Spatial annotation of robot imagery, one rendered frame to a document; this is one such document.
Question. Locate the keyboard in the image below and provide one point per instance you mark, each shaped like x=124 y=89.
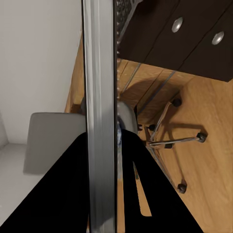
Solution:
x=125 y=10

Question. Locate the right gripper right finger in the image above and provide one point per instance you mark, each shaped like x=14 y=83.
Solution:
x=169 y=213

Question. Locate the notebook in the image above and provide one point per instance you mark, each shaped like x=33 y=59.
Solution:
x=99 y=27

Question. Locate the cabinet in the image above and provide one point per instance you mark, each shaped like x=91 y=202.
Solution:
x=148 y=87
x=189 y=36

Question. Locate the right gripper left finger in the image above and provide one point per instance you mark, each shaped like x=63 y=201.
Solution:
x=59 y=202

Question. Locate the swivel chair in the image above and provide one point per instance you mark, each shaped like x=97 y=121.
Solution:
x=50 y=134

